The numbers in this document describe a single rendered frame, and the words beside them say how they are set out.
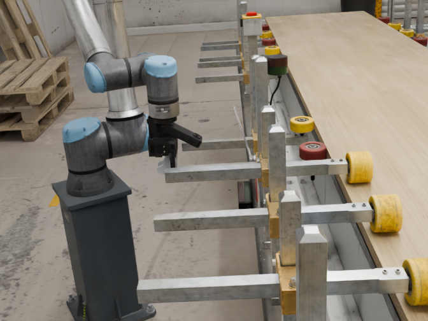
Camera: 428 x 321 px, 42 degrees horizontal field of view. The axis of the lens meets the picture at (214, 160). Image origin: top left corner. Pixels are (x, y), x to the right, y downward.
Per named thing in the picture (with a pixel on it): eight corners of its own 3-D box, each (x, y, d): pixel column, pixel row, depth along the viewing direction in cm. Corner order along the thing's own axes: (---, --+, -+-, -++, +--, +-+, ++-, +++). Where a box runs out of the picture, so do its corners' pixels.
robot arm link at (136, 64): (121, 53, 172) (131, 61, 161) (157, 48, 175) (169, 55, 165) (125, 83, 175) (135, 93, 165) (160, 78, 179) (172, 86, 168)
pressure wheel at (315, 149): (301, 185, 168) (300, 149, 164) (297, 174, 176) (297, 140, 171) (328, 184, 168) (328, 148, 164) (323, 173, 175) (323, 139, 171)
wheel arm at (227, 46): (200, 52, 356) (200, 46, 355) (200, 51, 359) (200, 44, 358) (269, 48, 355) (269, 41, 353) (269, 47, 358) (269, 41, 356)
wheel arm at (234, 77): (195, 85, 288) (195, 77, 286) (195, 83, 291) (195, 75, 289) (280, 79, 286) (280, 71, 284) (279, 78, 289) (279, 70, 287)
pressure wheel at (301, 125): (305, 155, 190) (304, 123, 185) (285, 151, 195) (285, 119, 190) (318, 148, 195) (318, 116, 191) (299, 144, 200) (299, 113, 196)
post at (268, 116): (266, 272, 158) (261, 109, 140) (265, 265, 161) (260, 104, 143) (279, 271, 158) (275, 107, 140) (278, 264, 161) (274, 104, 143)
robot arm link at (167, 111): (179, 95, 167) (177, 105, 158) (181, 111, 169) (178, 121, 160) (149, 97, 167) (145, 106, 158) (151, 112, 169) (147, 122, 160)
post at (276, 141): (274, 318, 134) (268, 128, 115) (272, 309, 137) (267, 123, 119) (288, 318, 133) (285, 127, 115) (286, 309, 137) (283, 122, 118)
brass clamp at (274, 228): (267, 239, 117) (267, 218, 115) (263, 209, 129) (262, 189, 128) (297, 237, 117) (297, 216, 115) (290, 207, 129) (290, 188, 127)
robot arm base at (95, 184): (74, 201, 214) (69, 178, 210) (61, 184, 229) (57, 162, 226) (121, 188, 222) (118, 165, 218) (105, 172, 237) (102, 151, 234)
